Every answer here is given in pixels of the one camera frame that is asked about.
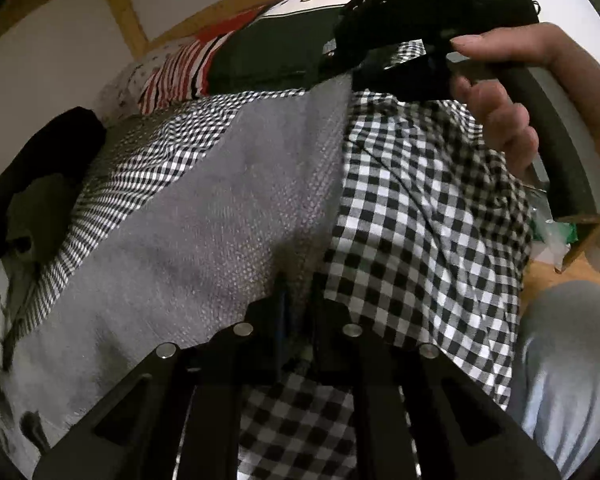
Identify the red white striped cloth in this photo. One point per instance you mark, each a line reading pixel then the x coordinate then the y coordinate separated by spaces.
pixel 180 75

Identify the white patterned cloth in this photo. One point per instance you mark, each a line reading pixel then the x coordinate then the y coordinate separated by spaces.
pixel 0 310

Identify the olive green cloth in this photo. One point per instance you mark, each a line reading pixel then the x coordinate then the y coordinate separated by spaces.
pixel 40 205

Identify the wooden furniture leg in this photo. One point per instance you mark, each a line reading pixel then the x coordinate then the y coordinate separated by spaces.
pixel 587 245

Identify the black white gingham bedsheet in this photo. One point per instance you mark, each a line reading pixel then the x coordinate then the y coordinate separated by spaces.
pixel 430 220

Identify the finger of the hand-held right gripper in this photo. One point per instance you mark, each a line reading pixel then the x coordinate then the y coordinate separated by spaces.
pixel 410 82
pixel 345 60

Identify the grey knit sweater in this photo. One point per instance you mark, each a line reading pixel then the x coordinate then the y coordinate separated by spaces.
pixel 205 210

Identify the person's right hand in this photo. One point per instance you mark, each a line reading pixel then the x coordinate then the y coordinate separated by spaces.
pixel 505 45

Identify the white floral pillow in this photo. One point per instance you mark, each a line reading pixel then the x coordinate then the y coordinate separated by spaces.
pixel 127 80

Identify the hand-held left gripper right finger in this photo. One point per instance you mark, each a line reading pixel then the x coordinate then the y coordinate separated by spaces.
pixel 325 330

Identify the wooden bed frame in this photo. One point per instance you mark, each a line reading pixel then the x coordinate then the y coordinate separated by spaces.
pixel 125 15

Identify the black cloth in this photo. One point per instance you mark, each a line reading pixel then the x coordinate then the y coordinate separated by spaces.
pixel 65 135

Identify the green plastic bag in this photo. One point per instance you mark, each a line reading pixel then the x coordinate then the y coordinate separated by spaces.
pixel 562 237

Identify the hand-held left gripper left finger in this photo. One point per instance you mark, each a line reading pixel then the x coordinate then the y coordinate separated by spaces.
pixel 281 310

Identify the person's leg in light pants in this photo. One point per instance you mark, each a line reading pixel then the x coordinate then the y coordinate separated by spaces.
pixel 565 360

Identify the person's right forearm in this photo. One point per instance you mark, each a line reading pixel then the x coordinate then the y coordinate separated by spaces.
pixel 592 90

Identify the dark printed cushion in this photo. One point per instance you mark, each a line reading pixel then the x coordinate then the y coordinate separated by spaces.
pixel 270 50

